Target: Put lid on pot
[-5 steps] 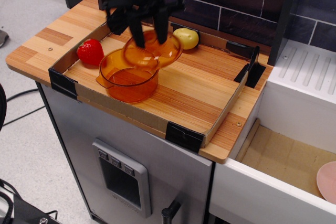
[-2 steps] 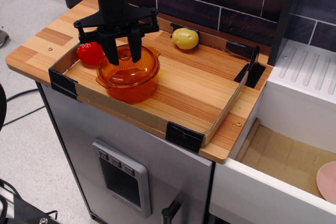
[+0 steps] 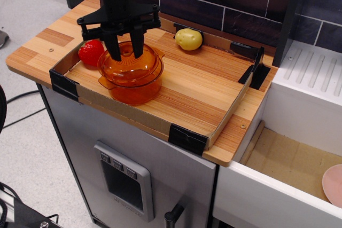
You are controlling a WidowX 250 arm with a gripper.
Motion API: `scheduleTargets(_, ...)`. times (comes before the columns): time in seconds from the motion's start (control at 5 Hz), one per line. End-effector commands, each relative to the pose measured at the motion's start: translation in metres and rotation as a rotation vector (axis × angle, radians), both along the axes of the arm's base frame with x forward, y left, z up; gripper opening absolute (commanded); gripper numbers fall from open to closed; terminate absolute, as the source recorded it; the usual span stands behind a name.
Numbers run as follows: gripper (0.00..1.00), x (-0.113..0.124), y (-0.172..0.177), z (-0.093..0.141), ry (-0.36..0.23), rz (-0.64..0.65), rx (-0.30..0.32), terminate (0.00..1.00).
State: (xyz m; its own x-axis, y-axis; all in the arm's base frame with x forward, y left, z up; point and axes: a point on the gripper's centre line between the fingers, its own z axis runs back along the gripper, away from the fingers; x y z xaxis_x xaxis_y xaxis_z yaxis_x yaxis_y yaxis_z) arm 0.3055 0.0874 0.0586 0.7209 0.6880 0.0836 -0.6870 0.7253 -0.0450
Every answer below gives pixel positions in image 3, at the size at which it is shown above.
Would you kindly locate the pink plate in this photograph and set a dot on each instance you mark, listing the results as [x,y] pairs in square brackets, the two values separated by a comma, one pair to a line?
[331,183]

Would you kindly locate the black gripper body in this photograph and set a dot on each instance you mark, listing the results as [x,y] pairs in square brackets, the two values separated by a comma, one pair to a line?
[118,16]

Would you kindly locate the black upright post right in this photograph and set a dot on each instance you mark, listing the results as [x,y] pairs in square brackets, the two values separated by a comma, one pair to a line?
[288,27]

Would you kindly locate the yellow toy potato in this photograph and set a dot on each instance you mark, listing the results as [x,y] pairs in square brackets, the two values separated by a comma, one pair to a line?
[188,39]

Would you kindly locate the white toy sink unit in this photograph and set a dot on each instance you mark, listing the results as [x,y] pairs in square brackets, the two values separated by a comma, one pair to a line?
[275,180]

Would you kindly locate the orange transparent plastic pot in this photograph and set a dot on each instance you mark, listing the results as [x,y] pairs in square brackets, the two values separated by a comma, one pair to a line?
[135,95]

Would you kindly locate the orange transparent pot lid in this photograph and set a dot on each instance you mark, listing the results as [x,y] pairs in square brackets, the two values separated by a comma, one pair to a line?
[130,71]

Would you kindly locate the black oven handle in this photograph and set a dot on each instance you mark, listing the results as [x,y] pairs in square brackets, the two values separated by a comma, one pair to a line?
[171,217]

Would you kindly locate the cardboard fence with black tape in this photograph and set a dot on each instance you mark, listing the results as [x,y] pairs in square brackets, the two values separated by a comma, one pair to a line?
[208,101]

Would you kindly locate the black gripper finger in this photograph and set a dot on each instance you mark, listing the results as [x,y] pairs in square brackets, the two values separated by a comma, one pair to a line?
[137,40]
[112,45]

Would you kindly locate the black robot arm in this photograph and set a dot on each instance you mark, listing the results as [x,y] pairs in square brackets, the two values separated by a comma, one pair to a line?
[119,17]

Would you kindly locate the red toy strawberry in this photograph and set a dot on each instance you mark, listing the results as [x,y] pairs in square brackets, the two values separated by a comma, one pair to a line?
[90,52]

